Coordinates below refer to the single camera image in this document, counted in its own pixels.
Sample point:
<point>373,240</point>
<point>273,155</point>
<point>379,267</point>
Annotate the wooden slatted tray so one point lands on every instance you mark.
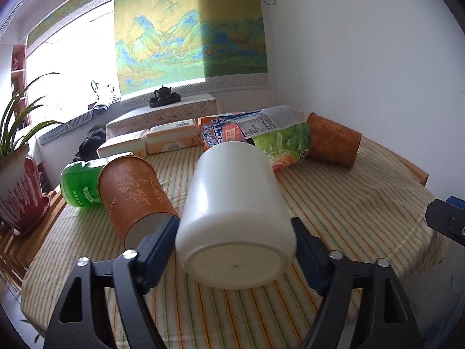
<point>18,252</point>

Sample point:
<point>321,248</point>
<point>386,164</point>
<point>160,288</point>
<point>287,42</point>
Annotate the red white plant pot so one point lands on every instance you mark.
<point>23,204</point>

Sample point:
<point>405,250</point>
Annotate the landscape painting curtain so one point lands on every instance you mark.
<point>160,42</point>

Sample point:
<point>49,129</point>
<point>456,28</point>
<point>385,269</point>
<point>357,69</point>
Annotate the orange blue snack bag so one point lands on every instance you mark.
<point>211,129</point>

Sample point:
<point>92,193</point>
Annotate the green snack bag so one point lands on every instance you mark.
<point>280,132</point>

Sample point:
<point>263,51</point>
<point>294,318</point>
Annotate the striped table cloth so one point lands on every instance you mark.
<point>373,210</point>

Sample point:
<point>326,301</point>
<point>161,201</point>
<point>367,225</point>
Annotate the blue cloth on sill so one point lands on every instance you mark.
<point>101,107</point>

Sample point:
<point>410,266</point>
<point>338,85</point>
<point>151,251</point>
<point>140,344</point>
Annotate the orange paper cup right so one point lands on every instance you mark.
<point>332,142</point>

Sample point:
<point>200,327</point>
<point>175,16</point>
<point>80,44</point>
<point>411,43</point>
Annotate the tissue pack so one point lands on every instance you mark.
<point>172,136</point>
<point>131,142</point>

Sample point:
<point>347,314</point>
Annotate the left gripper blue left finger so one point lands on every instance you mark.
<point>80,318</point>

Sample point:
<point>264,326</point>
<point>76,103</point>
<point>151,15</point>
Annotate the lace covered low table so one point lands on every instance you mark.
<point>144,117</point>

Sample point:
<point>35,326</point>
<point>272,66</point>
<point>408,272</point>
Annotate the orange paper cup left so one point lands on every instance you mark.
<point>134,199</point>

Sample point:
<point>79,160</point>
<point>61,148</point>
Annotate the green plastic bottle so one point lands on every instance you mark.
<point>79,182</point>

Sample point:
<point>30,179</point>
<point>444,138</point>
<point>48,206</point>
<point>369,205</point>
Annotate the green spider plant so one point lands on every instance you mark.
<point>11,121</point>

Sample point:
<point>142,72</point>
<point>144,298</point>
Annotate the black bag on floor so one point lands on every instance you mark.
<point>87,151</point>

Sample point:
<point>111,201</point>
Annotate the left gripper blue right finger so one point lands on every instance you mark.
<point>385,318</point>

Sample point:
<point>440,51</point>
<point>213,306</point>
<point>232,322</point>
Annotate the tissue pack far left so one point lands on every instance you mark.
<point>131,142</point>

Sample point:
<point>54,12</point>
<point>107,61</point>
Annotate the white plastic cup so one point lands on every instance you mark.
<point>235,231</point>

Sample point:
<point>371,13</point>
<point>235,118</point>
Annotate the orange paper cup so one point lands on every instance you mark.
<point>332,142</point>
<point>134,199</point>

